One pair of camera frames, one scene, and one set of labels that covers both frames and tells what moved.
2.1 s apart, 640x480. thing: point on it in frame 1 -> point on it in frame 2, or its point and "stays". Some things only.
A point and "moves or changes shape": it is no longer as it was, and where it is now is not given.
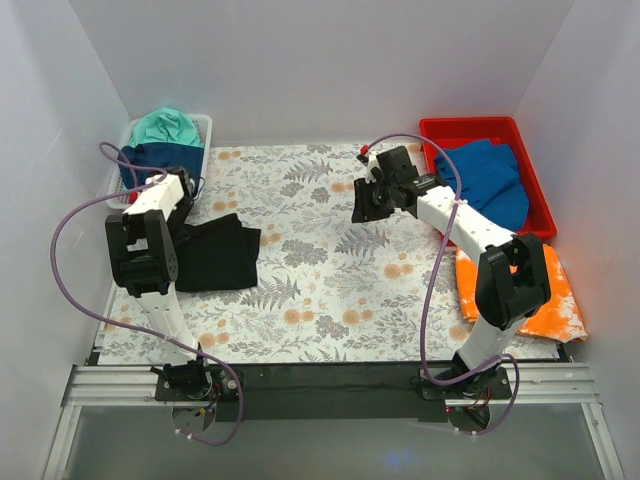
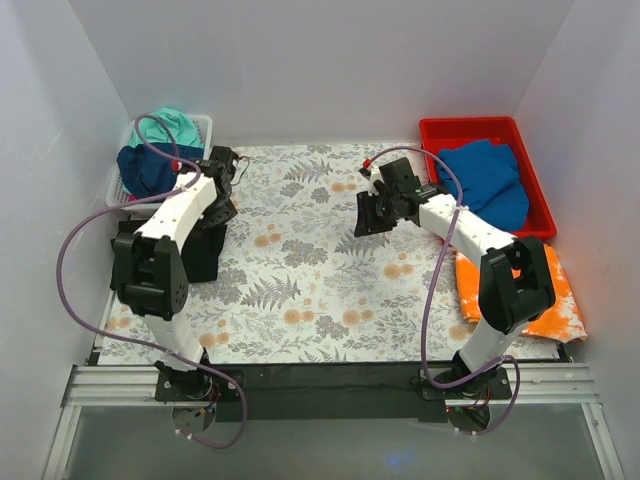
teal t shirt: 166,125 stays
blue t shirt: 490,181 stays
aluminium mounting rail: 548,384 stays
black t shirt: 220,253 moves or changes shape
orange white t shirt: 558,319 stays
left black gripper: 185,220 -> 220,213
